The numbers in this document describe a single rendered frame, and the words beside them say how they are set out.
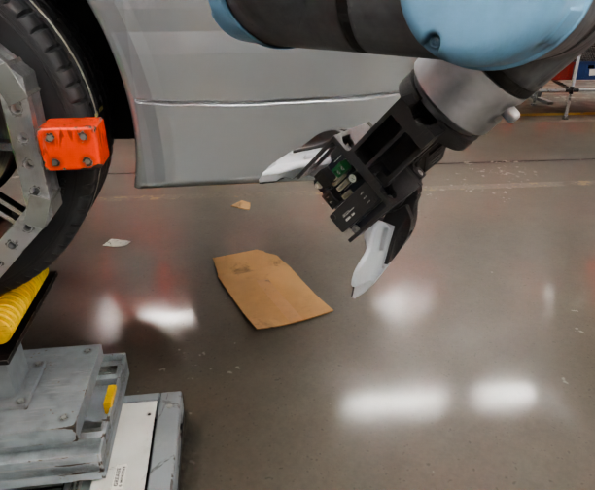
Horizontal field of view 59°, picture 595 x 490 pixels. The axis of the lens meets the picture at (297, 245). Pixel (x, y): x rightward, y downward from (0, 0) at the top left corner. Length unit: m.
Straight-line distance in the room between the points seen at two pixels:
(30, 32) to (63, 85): 0.09
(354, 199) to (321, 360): 1.35
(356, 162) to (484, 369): 1.45
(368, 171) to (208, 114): 0.61
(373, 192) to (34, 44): 0.71
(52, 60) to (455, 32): 0.81
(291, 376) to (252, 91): 0.97
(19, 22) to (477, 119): 0.77
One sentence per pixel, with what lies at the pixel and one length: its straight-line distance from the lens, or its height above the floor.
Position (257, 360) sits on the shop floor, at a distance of 1.75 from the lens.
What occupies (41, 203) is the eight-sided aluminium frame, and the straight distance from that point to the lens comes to 0.97.
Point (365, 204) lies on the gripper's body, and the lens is 0.42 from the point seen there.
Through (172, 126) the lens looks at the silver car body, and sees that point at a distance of 0.99.
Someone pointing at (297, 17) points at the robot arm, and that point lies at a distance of 0.33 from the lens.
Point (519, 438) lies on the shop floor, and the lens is 1.61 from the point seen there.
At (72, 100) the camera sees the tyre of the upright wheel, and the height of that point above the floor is 0.91.
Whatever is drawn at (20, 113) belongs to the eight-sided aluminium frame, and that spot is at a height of 0.91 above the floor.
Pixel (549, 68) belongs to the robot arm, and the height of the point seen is 1.04.
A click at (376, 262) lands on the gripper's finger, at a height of 0.85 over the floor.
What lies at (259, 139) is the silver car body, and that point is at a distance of 0.99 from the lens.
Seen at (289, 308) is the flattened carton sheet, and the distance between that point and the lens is 1.97.
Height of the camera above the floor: 1.09
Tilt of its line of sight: 26 degrees down
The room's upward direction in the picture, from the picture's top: straight up
